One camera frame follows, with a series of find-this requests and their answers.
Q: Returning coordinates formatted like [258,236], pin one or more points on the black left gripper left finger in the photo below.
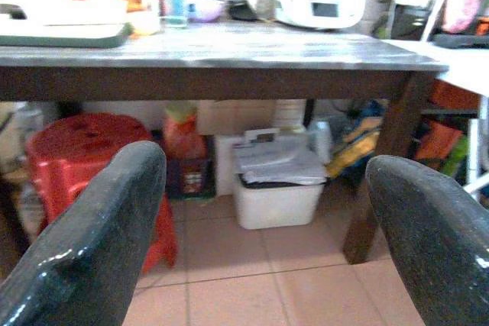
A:
[95,249]

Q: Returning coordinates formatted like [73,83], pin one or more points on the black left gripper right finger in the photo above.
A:
[439,246]

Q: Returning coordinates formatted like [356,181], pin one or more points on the orange storage box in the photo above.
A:
[437,141]

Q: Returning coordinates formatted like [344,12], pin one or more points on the red plastic stool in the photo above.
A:
[76,142]

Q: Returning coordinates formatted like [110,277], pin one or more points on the dark printed crate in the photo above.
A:
[191,181]

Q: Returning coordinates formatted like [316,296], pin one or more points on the blue and yellow bag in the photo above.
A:
[355,146]

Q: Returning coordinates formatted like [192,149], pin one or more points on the orange plastic bag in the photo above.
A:
[185,142]

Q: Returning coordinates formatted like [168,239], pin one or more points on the white plastic jug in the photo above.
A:
[320,141]

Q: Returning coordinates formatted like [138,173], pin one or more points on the white lidded plastic bin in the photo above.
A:
[275,204]

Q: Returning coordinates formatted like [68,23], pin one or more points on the white side table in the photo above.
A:
[458,62]

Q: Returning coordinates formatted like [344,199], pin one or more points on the green serving tray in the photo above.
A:
[57,40]

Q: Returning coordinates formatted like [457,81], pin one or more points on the dark wooden table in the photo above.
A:
[229,81]

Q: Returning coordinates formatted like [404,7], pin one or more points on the white flat dish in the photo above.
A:
[76,9]

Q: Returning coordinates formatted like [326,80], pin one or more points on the pink bag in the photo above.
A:
[462,5]

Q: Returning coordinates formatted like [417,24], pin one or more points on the purple bowl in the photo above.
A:
[204,11]

